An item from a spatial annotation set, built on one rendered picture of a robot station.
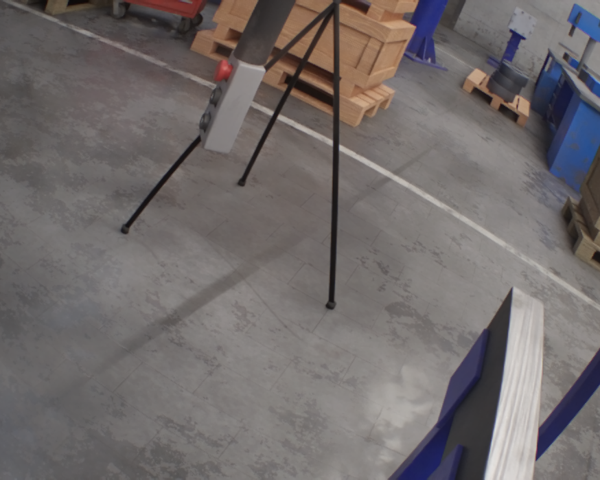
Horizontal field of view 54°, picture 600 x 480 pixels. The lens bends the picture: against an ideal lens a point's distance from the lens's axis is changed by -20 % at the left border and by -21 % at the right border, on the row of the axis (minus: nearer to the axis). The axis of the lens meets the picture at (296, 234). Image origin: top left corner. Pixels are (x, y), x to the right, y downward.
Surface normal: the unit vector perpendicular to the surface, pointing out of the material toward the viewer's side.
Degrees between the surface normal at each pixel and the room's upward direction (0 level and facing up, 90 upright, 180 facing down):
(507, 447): 0
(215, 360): 0
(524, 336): 0
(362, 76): 90
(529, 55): 90
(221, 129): 90
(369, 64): 90
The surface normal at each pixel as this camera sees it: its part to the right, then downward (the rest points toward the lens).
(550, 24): -0.33, 0.35
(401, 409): 0.37, -0.81
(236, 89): 0.22, 0.56
